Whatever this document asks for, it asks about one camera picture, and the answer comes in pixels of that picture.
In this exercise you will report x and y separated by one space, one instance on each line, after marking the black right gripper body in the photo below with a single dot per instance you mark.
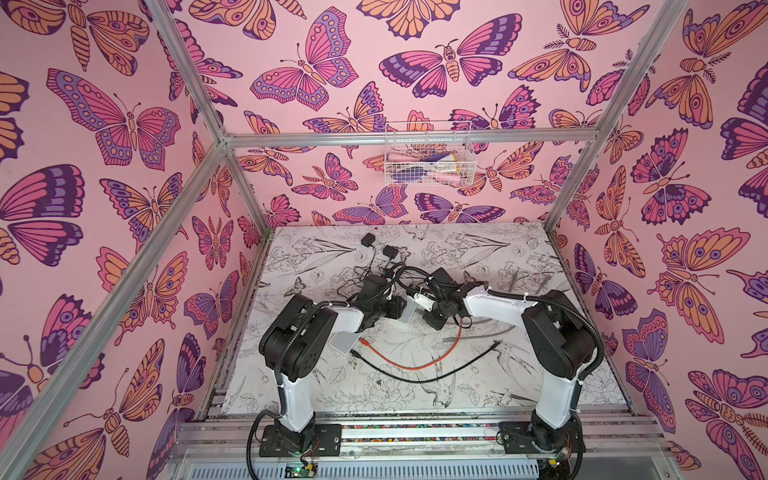
437 310

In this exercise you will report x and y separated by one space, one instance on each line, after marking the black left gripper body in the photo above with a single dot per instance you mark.
390 309

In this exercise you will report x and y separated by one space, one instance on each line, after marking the white network switch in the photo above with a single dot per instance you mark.
409 311
343 342

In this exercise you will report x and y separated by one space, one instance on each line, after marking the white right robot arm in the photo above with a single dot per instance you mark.
566 345

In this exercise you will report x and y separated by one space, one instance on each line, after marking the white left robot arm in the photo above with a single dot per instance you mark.
292 346

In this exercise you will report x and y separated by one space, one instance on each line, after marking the black power adapter right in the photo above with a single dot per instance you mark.
390 251

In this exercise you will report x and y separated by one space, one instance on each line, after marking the black power adapter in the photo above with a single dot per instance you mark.
368 240
390 251

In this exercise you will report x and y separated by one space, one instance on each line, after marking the black power adapter left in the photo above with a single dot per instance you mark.
368 240

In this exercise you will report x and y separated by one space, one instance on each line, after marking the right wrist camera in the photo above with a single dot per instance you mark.
424 301

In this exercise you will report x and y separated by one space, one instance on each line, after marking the white wire basket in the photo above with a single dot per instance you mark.
423 153

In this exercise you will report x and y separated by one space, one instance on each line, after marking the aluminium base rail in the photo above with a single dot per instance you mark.
618 445

